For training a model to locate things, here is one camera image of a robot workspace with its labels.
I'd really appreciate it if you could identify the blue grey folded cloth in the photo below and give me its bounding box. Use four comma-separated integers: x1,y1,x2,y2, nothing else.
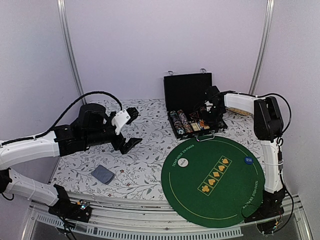
90,164,115,185

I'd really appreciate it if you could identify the poker chip row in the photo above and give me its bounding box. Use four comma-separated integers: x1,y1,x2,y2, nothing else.
177,109,193,134
169,111,185,135

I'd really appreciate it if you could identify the playing card deck box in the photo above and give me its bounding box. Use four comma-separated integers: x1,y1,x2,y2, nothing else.
190,122,210,132

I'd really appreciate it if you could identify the left aluminium frame post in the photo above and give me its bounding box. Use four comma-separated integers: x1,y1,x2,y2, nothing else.
56,0,84,97

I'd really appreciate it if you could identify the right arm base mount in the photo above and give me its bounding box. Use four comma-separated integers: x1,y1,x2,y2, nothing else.
244,188,286,235

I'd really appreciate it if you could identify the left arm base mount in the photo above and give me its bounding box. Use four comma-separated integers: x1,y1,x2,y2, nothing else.
48,184,92,223

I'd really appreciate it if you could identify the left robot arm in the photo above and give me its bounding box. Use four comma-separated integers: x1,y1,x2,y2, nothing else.
0,103,141,217

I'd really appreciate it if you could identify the poker chip row far left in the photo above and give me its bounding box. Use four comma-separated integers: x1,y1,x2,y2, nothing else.
169,111,185,135

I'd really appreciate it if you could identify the white dealer button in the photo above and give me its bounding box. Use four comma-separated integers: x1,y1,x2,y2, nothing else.
178,158,189,168

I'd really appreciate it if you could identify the black poker chip case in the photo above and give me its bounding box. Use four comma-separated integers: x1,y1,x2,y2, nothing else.
163,69,228,140

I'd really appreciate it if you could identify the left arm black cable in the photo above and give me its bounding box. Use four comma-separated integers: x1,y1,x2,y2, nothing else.
0,91,123,146

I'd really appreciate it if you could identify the blue small blind button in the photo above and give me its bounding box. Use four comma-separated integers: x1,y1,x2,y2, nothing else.
244,156,254,165

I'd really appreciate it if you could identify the green round poker mat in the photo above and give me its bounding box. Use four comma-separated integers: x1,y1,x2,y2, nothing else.
161,136,265,228

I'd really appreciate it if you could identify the triangular all in card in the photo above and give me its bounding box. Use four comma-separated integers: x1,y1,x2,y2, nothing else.
189,111,200,121

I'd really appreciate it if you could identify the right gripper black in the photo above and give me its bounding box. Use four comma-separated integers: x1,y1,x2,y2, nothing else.
201,105,225,125

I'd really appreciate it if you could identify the woven bamboo tray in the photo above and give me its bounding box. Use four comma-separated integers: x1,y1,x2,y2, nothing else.
228,107,251,116

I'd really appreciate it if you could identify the aluminium frame post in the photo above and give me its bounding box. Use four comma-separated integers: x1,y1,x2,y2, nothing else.
56,0,84,97
248,0,275,95

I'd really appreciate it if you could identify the right aluminium frame post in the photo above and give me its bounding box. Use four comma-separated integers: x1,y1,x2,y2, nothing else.
248,0,275,95

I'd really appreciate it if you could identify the front aluminium rail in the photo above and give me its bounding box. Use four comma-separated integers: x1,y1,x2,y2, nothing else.
22,194,314,240

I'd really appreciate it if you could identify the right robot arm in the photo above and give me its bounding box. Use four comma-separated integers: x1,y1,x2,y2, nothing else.
164,84,286,195

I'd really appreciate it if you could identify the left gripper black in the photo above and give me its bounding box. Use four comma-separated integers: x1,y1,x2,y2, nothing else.
84,111,143,155

